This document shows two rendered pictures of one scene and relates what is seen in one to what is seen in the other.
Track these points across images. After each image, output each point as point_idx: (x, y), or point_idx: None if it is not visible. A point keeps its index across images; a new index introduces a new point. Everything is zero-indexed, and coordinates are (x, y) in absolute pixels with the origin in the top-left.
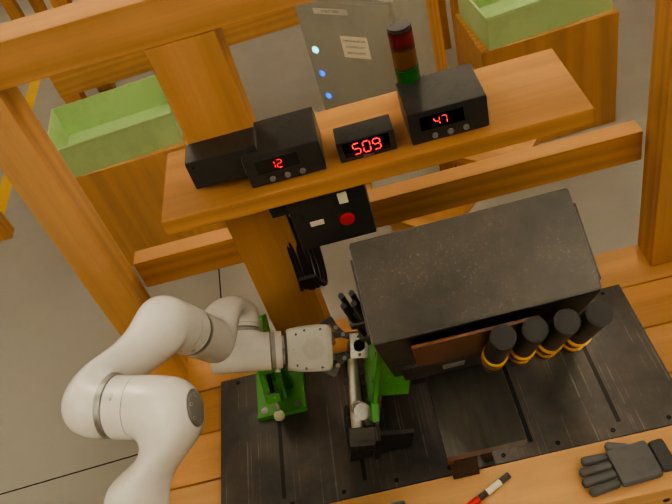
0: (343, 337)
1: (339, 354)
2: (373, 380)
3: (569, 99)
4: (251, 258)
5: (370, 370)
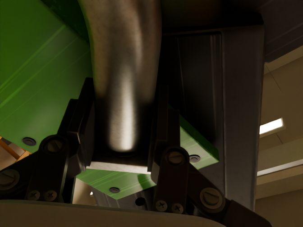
0: (153, 178)
1: (65, 169)
2: (34, 146)
3: None
4: None
5: (46, 116)
